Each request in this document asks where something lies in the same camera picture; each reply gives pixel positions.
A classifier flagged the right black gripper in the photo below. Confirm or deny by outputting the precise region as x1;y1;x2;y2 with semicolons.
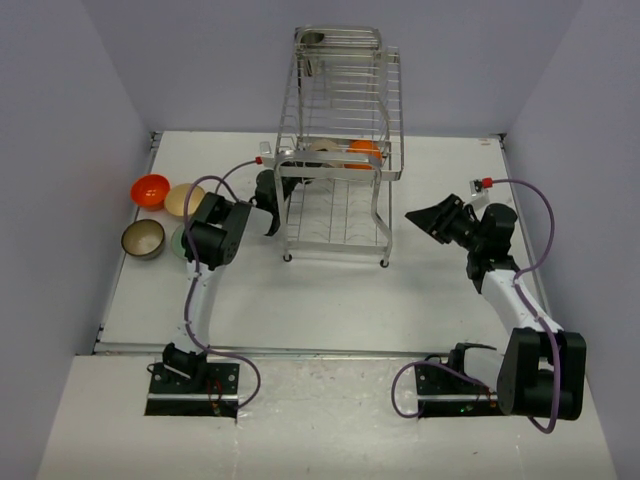
406;195;485;254

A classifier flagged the orange bowl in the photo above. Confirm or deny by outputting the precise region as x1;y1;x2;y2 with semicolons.
130;174;171;211
344;139;383;170

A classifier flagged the cream beige bowl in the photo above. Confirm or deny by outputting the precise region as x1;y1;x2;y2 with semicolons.
164;183;206;219

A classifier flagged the green bowl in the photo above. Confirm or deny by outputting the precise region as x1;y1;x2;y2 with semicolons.
170;224;187;260

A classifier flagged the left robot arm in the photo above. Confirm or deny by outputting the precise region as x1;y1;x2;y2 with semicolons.
154;170;281;393

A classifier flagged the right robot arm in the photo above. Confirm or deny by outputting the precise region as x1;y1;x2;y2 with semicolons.
405;194;587;434

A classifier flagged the metal two-tier dish rack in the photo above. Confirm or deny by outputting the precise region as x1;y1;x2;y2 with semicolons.
269;25;405;267

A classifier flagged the metal utensil cup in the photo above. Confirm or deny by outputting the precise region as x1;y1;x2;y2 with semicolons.
296;30;325;77

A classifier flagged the orange bowl on table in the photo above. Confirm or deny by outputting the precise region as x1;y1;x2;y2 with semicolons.
130;174;171;211

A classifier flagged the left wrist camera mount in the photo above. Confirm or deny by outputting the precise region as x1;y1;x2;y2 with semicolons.
255;141;273;167

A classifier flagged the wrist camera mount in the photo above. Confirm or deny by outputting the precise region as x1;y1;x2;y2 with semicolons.
467;177;494;210
255;141;273;167

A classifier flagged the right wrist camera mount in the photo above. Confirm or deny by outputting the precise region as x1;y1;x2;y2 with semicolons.
467;177;494;210

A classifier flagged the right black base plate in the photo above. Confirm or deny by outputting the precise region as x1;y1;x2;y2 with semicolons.
414;345;503;418

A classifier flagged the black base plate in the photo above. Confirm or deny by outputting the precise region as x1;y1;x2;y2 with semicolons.
144;362;240;419
414;345;503;418

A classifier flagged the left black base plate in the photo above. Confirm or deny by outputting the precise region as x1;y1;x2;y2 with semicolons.
144;362;240;419

